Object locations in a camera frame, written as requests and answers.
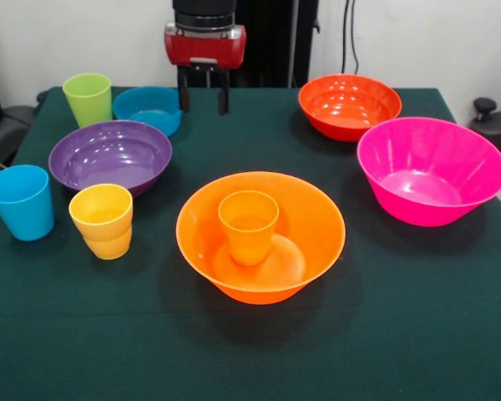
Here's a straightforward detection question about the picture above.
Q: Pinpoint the black hanging cable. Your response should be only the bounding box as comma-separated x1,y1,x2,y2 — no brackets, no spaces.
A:
341,0,360,77

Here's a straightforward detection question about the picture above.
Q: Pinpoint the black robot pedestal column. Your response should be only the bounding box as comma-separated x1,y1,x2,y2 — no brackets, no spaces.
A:
175,0,321,89

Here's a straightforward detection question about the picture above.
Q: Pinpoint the large pink plastic bowl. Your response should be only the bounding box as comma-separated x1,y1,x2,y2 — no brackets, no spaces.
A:
357,116,501,228

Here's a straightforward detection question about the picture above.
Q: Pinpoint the purple plastic bowl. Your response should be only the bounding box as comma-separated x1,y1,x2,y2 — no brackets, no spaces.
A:
48,119,174,197

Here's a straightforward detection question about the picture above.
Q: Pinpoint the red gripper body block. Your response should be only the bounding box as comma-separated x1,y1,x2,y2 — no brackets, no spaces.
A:
164,23,248,71

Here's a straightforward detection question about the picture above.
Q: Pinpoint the blue plastic bowl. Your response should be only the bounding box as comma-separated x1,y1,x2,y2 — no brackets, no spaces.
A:
112,86,184,138

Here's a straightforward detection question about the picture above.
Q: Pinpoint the yellow plastic cup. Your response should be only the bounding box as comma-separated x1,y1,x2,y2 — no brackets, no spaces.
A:
68,183,134,261

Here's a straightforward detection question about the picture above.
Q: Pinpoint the black knobbed equipment stand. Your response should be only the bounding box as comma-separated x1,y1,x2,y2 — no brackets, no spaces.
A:
468,97,501,187

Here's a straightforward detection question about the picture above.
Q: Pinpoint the black chair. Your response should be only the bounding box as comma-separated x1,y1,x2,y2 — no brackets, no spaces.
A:
0,53,41,168

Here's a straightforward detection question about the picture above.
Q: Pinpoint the red-orange plastic bowl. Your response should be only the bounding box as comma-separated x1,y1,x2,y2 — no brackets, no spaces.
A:
297,74,403,143

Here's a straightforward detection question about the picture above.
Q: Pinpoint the large orange plastic bowl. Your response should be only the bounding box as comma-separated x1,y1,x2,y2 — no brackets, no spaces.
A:
175,170,347,306

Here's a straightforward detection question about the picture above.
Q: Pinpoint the lime green plastic cup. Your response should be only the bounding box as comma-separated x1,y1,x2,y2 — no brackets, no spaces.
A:
62,72,113,129

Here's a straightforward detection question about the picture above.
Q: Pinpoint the blue plastic cup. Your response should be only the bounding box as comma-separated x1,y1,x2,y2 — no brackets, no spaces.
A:
0,164,56,242

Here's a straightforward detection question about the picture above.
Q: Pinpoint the orange plastic cup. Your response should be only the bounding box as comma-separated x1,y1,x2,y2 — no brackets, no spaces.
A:
217,190,281,267

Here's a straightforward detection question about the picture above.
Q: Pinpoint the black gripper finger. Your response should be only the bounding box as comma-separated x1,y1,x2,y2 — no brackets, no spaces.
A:
177,65,192,114
217,69,231,116

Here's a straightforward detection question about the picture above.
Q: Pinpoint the dark green table cloth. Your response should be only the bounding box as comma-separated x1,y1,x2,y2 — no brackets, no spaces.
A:
0,86,501,401

